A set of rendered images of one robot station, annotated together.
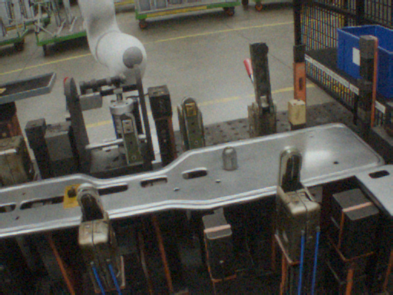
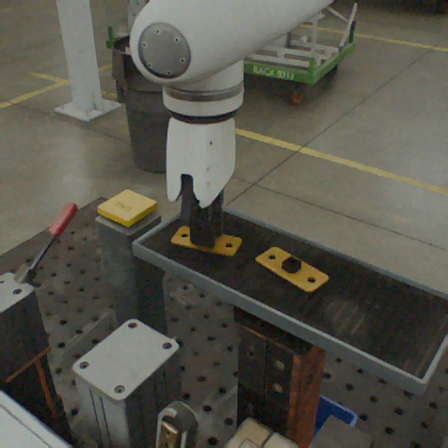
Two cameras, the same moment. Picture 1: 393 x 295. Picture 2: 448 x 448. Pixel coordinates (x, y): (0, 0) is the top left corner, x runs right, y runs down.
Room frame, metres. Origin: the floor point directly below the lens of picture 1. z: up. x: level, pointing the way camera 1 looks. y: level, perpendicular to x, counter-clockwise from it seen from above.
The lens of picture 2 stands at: (0.63, 0.26, 1.56)
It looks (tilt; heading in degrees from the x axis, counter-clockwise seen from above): 34 degrees down; 43
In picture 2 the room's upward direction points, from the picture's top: straight up
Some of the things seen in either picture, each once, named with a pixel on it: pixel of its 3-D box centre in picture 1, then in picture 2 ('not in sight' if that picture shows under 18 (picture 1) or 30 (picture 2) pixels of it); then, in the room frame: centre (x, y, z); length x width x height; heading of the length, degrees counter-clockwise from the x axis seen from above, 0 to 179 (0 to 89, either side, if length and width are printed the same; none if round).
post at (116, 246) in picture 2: not in sight; (142, 327); (1.00, 0.80, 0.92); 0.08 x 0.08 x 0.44; 7
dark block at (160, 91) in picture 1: (170, 164); not in sight; (0.97, 0.07, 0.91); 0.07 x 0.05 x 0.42; 7
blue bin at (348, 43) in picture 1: (382, 57); not in sight; (1.11, -0.59, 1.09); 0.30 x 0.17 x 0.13; 8
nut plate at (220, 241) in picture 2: not in sight; (206, 238); (1.01, 0.65, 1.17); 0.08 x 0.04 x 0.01; 113
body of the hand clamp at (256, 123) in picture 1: (263, 167); not in sight; (0.95, -0.17, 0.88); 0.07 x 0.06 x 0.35; 7
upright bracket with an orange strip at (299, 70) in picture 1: (300, 137); not in sight; (0.95, -0.27, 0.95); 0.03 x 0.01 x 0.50; 97
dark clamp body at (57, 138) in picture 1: (77, 192); not in sight; (0.92, 0.33, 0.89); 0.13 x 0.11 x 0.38; 7
